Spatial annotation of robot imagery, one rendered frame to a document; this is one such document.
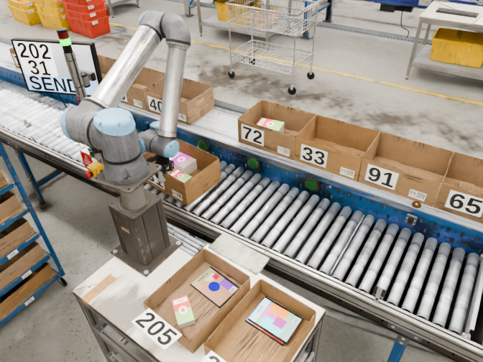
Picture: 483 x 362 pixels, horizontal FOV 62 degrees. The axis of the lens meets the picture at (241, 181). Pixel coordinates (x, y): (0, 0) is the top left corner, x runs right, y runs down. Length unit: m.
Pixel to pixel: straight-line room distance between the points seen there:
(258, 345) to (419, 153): 1.37
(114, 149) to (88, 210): 2.01
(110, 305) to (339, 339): 1.40
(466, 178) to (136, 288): 1.79
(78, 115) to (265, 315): 1.13
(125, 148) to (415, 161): 1.59
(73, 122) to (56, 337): 1.55
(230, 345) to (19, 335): 1.64
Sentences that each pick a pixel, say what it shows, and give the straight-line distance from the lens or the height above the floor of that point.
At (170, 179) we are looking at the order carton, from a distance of 2.28.
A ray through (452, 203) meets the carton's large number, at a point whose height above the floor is 0.95.
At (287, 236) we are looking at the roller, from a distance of 2.11.
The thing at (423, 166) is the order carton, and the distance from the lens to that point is 2.47.
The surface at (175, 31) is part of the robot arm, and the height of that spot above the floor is 1.68.
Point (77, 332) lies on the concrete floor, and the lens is 2.87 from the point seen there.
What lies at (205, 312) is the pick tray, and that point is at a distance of 1.83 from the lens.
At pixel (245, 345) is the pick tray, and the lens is 1.74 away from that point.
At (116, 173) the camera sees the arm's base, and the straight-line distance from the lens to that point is 1.71.
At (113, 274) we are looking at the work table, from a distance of 2.07.
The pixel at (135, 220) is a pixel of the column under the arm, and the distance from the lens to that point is 1.82.
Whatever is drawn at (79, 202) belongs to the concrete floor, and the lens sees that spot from 3.74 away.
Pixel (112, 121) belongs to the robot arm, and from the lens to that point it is 1.63.
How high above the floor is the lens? 2.29
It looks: 39 degrees down
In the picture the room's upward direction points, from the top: 2 degrees counter-clockwise
